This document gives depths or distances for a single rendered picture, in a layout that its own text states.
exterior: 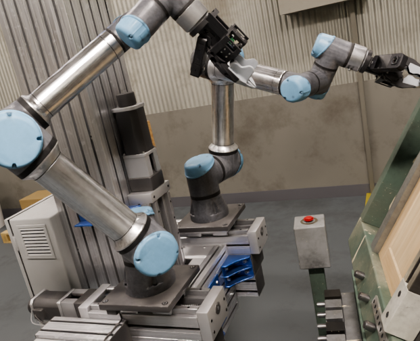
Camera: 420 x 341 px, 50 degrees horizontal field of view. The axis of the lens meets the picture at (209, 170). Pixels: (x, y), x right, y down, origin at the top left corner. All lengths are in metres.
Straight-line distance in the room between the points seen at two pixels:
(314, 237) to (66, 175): 1.06
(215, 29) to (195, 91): 3.63
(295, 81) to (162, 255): 0.61
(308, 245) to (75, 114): 0.99
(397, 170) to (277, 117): 2.83
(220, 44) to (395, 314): 0.77
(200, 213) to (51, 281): 0.58
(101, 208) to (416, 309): 0.77
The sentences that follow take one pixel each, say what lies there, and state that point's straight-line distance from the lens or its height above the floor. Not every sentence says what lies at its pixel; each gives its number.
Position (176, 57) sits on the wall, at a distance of 4.77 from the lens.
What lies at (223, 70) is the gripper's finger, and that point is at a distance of 1.13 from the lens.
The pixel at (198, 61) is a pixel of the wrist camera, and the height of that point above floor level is 1.63.
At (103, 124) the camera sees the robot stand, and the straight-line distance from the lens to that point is 1.44.
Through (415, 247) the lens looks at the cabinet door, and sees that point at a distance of 1.38.
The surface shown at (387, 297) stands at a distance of 1.39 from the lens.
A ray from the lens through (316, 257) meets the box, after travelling 1.83.
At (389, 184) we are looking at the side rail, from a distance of 1.79.
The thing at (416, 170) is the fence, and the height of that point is 1.17.
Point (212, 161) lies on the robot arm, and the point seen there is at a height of 1.25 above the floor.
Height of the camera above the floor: 1.65
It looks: 15 degrees down
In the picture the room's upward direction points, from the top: 12 degrees counter-clockwise
